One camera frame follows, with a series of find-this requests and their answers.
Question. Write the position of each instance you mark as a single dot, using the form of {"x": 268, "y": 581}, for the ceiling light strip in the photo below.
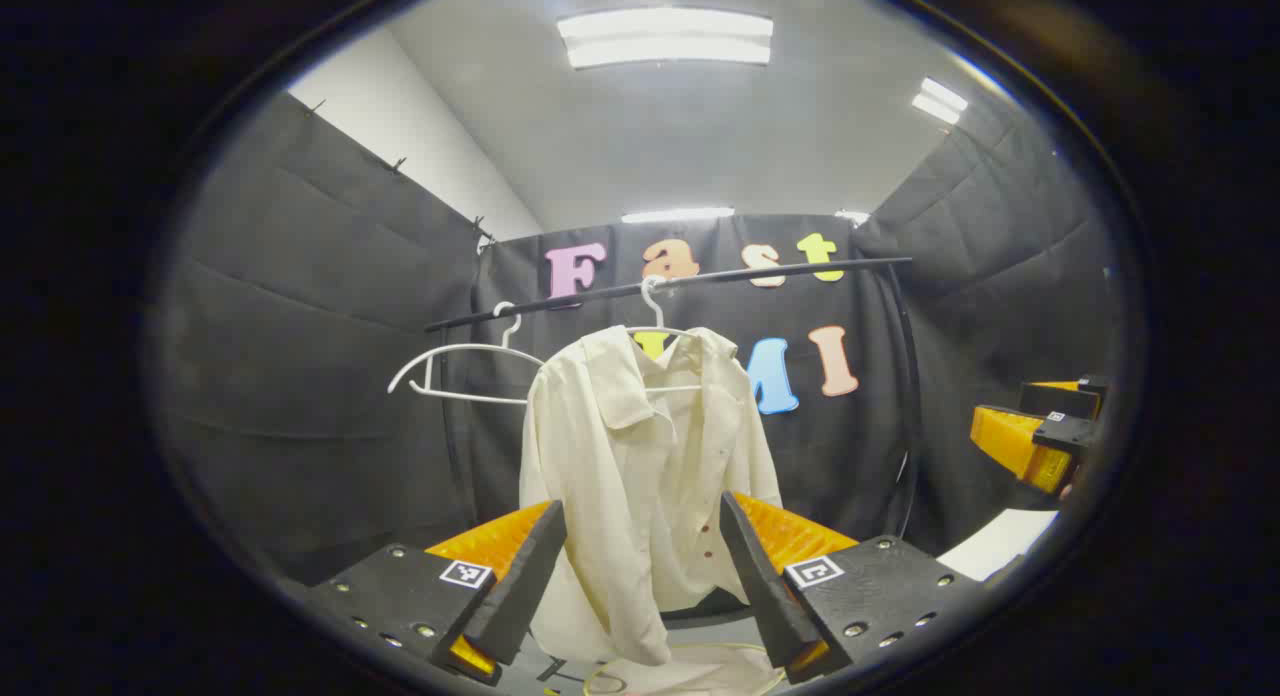
{"x": 678, "y": 215}

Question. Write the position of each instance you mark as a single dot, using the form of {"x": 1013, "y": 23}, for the small ceiling light panel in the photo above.
{"x": 940, "y": 101}

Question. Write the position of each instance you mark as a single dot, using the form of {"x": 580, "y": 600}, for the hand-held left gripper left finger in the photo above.
{"x": 520, "y": 586}

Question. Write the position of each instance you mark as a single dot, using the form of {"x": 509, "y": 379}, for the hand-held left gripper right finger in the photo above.
{"x": 765, "y": 586}

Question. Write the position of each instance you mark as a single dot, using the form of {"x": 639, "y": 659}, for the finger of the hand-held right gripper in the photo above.
{"x": 1015, "y": 441}
{"x": 1060, "y": 398}

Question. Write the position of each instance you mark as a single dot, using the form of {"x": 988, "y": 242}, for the black clothes rack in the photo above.
{"x": 850, "y": 265}

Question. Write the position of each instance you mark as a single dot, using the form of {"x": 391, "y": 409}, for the large ceiling light panel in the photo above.
{"x": 665, "y": 38}

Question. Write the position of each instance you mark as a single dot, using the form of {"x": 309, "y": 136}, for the cream button-up shirt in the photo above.
{"x": 630, "y": 476}

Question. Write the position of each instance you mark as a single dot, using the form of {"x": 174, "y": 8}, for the white plastic hanger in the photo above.
{"x": 656, "y": 311}
{"x": 470, "y": 346}

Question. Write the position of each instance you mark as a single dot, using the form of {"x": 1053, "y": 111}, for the white flat panel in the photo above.
{"x": 1000, "y": 544}

